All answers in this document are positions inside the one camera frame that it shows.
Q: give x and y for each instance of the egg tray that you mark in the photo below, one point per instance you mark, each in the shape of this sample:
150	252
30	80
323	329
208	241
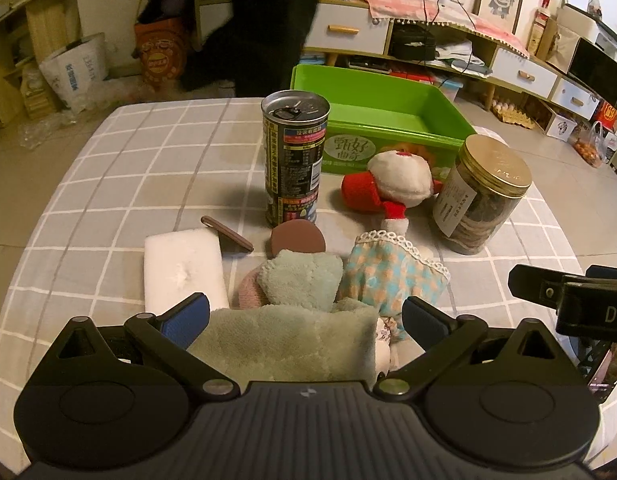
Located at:
511	114

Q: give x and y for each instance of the black drink can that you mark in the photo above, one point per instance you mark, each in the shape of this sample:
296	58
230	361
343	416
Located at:
294	135

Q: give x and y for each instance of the black microwave oven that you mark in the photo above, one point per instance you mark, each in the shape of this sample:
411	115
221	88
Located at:
595	69

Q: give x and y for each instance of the red storage box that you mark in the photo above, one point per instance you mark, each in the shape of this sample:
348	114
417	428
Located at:
424	78

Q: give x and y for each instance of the black box on shelf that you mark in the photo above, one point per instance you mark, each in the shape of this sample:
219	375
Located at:
412	42

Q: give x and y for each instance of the light green fluffy towel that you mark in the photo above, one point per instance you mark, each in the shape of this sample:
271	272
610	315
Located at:
305	333

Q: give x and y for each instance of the orange snack bag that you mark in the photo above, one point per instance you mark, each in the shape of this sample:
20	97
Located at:
162	48

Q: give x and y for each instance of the wooden tv cabinet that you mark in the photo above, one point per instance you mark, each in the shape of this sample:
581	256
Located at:
259	44

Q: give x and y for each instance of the grey checked tablecloth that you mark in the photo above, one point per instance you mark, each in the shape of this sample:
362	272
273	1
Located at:
154	168

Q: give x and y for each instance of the gold lid glass jar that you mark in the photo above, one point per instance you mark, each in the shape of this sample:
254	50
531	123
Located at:
482	189

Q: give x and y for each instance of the bunny doll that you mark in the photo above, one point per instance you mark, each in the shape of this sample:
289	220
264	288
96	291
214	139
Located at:
383	270

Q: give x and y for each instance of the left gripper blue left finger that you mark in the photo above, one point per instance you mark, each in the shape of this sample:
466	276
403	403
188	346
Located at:
163	341

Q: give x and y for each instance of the white red plush toy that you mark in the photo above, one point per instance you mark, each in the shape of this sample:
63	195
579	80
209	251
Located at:
393	183

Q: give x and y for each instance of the pink checked cloth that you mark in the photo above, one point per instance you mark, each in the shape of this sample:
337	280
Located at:
443	13

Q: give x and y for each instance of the white sponge block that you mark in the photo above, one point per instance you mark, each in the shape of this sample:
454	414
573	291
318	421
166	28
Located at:
177	264

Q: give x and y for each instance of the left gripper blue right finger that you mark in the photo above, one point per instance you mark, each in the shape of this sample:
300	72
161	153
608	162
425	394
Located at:
445	340

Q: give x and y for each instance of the brown round coaster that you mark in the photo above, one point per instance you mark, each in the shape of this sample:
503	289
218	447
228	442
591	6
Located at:
296	235

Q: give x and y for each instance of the brown smartphone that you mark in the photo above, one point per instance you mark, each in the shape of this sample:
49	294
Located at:
221	228

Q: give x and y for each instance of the pink plush toy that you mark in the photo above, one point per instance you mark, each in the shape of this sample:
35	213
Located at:
250	294

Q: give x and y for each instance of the green plastic bin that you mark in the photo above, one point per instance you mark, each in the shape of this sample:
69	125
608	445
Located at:
373	113

